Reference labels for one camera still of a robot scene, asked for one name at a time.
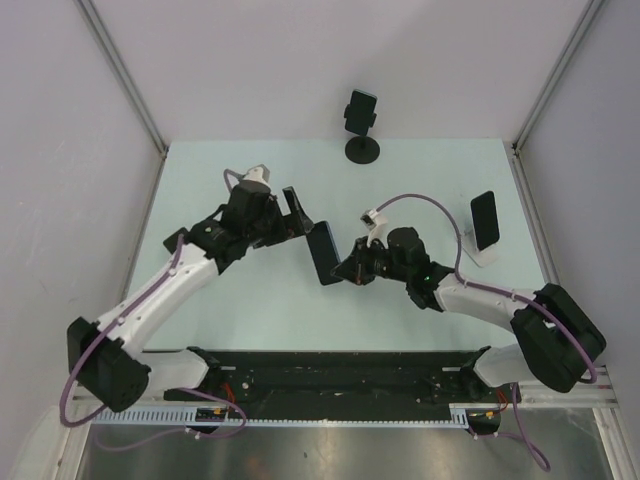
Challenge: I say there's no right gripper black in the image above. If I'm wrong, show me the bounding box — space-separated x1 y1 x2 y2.
333 235 411 285

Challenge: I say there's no black pole phone stand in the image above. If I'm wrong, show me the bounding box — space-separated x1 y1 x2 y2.
345 129 380 165

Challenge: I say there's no teal-edged phone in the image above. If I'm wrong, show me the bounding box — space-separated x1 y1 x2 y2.
344 89 377 136

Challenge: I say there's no white phone stand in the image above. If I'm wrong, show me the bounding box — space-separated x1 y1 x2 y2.
461 229 499 268

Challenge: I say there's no blue-edged black phone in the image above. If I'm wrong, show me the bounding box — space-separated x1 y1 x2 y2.
470 191 500 251

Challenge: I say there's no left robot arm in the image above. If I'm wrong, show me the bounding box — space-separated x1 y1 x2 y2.
67 180 314 412

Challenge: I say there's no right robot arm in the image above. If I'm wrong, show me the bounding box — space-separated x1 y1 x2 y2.
332 227 606 401

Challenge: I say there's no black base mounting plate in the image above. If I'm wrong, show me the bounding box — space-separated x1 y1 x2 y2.
163 350 512 423

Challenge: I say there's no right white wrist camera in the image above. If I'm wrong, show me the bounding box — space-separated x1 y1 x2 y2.
360 209 388 247

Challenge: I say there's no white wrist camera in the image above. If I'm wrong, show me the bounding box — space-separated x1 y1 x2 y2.
360 209 388 247
242 164 271 187

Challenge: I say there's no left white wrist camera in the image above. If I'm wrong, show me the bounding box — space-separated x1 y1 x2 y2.
242 164 271 187

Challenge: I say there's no grey slotted cable duct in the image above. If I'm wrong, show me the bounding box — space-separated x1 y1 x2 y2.
92 402 496 430

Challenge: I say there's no left aluminium corner post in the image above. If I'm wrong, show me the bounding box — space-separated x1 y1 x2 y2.
73 0 169 158

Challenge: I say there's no aluminium corner post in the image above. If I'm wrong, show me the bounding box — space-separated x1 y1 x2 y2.
73 0 169 158
511 0 609 155

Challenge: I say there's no right aluminium corner post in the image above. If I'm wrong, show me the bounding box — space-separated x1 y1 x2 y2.
511 0 609 155

